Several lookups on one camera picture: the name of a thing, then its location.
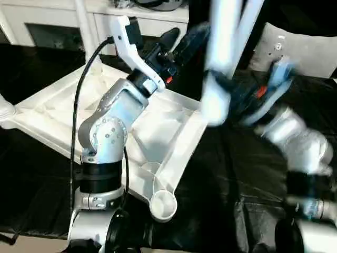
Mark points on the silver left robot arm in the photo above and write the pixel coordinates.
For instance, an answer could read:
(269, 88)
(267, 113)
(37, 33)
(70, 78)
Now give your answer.
(116, 116)

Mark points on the black quilted mat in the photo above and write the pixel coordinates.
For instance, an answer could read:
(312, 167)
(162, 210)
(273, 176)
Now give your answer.
(39, 171)

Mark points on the white plastic table top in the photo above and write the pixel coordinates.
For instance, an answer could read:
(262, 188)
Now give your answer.
(163, 131)

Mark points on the white plastic table leg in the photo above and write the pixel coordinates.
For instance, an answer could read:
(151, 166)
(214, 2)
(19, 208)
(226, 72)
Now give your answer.
(218, 52)
(247, 31)
(5, 108)
(87, 34)

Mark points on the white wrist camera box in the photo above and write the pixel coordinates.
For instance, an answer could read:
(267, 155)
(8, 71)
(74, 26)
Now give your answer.
(279, 79)
(126, 50)

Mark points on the black metal stand leg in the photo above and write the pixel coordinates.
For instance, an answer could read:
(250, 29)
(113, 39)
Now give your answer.
(8, 238)

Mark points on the white sideboard with glass doors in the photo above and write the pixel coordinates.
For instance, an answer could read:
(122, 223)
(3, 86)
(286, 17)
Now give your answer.
(52, 15)

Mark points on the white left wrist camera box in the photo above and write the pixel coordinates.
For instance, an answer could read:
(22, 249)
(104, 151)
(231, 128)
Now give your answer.
(126, 50)

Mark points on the grey helmet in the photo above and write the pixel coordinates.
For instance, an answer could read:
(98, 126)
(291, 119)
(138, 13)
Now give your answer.
(160, 4)

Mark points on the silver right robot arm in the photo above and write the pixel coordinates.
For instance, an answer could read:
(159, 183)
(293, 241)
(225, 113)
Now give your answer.
(300, 142)

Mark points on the black cabinet with gold label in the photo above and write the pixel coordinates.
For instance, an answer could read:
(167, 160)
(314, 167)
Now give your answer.
(200, 15)

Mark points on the grey cushion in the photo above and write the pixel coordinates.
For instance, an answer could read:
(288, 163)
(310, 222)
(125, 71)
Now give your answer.
(302, 50)

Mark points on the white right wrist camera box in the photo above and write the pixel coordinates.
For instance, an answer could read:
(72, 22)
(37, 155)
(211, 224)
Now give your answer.
(279, 79)

